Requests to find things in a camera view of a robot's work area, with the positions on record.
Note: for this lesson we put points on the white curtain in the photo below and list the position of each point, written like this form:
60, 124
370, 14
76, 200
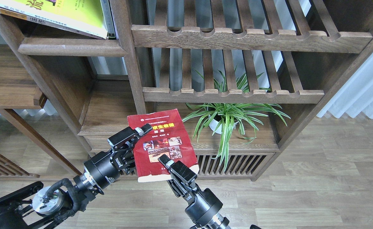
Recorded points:
355, 97

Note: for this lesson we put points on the white plant pot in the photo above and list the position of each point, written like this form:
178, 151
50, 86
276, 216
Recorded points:
216, 124

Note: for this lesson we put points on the dark maroon book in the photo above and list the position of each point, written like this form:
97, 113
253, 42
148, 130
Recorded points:
47, 23

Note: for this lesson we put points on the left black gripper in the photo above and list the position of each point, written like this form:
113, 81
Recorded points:
105, 168

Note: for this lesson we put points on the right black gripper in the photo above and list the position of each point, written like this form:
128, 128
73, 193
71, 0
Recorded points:
203, 206

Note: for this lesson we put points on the red book white pages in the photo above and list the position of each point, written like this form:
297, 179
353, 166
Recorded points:
167, 137

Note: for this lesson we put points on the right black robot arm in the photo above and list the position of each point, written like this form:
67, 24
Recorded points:
203, 206

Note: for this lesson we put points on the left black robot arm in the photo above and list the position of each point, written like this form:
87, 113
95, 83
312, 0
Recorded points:
35, 206

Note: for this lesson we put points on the dark wooden bookshelf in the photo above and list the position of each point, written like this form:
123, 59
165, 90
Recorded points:
243, 51

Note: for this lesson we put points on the wooden side table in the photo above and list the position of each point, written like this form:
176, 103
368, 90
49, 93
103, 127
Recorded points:
18, 90

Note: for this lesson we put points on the yellow green book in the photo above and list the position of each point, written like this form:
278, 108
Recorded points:
83, 15

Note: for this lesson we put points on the green spider plant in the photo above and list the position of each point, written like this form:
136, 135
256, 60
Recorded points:
247, 112

